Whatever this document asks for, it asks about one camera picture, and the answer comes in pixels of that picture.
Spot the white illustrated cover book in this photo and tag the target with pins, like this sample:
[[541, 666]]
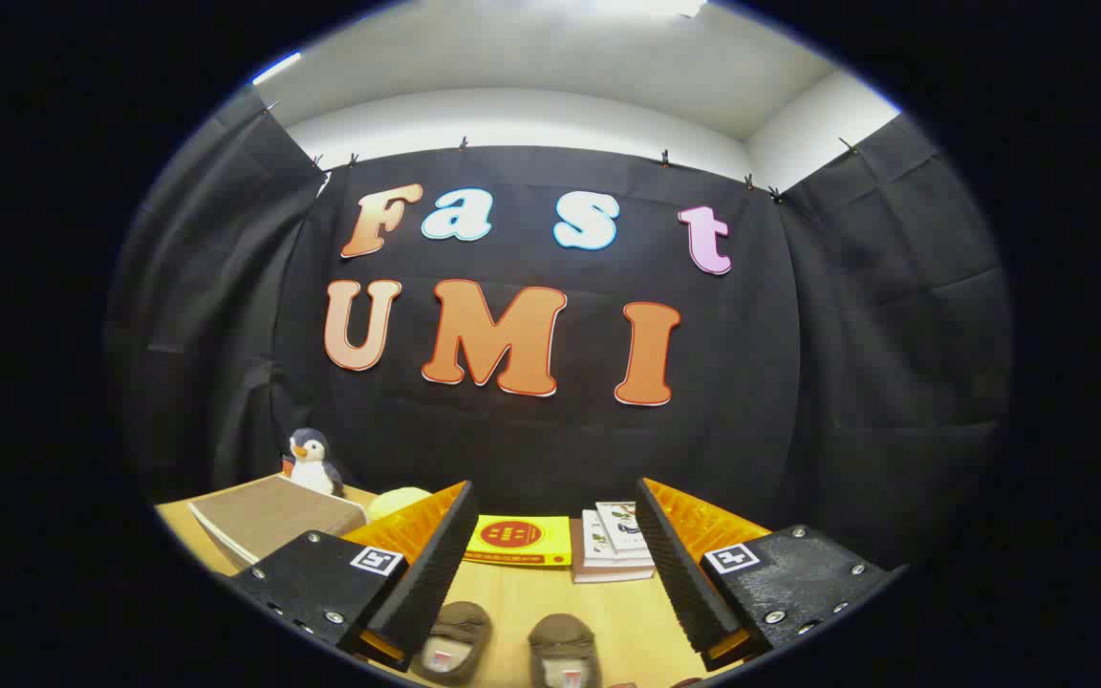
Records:
[[623, 526]]

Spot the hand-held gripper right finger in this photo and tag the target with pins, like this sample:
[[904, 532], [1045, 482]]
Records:
[[680, 564]]

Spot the row of small cloth clips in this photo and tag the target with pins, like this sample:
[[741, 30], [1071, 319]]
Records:
[[463, 143]]

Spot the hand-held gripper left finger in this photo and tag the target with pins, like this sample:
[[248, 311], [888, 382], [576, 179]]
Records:
[[431, 564]]

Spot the brown shoe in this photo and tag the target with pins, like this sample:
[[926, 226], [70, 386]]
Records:
[[562, 648], [453, 642]]

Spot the brown fabric storage box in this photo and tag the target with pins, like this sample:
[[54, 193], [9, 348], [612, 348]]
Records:
[[269, 516]]

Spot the yellow round plush cushion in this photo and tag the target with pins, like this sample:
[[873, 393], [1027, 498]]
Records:
[[399, 501]]

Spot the yellow book red circle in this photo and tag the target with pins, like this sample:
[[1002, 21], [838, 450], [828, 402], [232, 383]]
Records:
[[518, 540]]

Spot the brown-edged book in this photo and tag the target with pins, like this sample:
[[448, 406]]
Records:
[[608, 573]]

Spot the plush penguin toy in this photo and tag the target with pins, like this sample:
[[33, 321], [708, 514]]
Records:
[[313, 466]]

